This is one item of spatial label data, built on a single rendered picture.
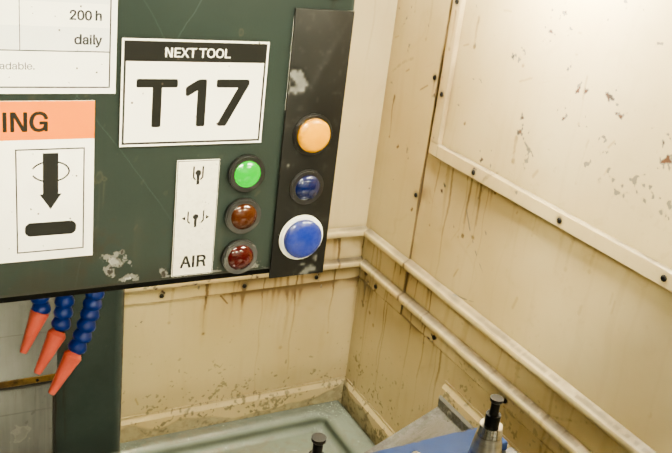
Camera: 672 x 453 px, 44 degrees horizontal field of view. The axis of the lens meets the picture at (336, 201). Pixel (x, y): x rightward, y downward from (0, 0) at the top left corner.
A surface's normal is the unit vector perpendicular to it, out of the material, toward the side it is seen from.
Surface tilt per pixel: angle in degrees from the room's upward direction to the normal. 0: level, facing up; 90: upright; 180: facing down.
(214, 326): 90
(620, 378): 90
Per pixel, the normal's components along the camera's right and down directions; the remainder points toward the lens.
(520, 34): -0.88, 0.07
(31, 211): 0.46, 0.36
